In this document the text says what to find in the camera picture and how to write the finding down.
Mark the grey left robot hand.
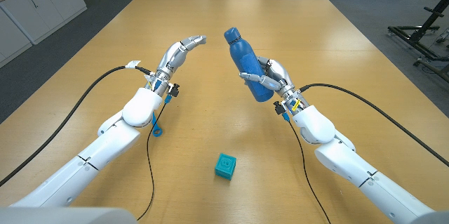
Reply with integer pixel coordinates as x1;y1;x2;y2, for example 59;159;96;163
149;34;208;95

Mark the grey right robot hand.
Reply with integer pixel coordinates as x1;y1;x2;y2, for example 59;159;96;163
239;56;309;112

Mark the blue metal bottle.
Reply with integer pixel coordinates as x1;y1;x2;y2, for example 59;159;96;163
223;27;275;103

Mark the teal cube block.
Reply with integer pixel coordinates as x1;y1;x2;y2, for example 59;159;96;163
214;152;237;181

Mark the white low cabinet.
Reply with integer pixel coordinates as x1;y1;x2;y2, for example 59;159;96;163
0;0;88;69

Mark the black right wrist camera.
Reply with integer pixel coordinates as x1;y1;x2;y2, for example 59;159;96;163
273;100;287;115

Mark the blue loop strap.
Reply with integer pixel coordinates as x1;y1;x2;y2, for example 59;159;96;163
152;111;163;138

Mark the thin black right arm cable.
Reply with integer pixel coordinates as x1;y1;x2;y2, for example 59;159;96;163
286;119;333;224

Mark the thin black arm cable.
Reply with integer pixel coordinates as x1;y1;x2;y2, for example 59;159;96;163
286;119;333;224
136;103;168;221

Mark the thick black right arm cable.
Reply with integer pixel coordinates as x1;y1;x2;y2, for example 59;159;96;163
299;82;449;168

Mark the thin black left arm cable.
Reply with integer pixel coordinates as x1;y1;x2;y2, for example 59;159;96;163
136;103;168;221

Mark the black metal stand frame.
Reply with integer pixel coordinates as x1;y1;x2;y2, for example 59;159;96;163
387;0;449;84

